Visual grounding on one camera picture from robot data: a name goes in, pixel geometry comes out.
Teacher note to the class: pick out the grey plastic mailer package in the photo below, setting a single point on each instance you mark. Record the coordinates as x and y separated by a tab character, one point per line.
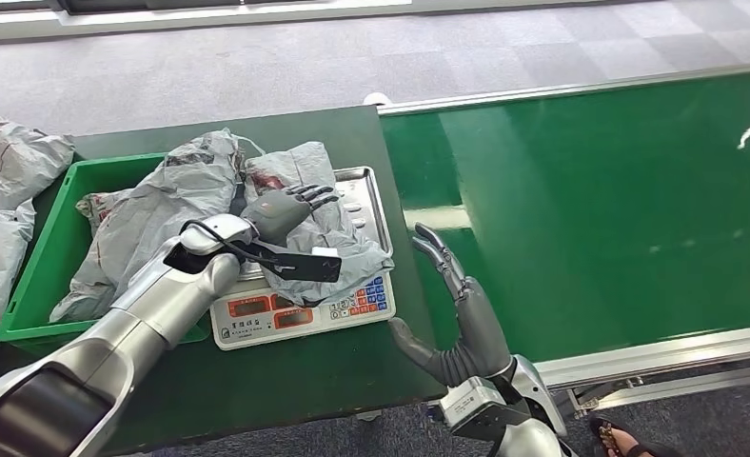
324	233

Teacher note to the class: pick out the large grey mailer package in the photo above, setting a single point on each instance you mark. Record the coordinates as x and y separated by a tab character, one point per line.
160	202

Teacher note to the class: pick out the white electronic scale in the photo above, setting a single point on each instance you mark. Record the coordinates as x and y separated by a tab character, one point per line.
299	315

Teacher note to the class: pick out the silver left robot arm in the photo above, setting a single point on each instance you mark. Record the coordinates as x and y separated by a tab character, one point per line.
129	328

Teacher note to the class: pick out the white round knob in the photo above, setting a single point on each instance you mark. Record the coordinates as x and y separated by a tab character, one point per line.
377	99

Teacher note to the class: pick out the green conveyor belt, aluminium frame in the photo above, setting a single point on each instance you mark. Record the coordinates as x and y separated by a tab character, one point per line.
602	221

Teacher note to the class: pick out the steel scale pan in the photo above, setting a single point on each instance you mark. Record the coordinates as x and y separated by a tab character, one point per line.
365	189

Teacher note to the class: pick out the person's foot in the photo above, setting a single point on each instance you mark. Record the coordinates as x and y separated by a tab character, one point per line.
633	449

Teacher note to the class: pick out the black sandal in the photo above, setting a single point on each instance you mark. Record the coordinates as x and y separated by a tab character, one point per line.
602	435

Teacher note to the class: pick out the small grey package, red print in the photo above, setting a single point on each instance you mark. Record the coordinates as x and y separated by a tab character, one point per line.
94	205

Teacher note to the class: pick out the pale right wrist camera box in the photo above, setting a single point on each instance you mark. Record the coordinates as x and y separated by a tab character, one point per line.
476	403

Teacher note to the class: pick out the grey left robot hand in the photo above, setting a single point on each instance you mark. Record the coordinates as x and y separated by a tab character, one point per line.
277	214

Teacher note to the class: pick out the crumpled grey package, dark-red print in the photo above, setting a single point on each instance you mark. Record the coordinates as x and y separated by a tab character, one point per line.
15	161

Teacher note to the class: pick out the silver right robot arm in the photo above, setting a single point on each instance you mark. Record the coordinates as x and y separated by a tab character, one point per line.
532	391

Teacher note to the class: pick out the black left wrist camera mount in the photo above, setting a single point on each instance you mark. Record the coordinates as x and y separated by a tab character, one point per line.
305	268

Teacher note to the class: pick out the green plastic bin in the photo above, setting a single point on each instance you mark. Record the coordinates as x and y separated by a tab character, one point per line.
41	265

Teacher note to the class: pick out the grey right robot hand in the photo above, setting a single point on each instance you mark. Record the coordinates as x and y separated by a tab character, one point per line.
479	334

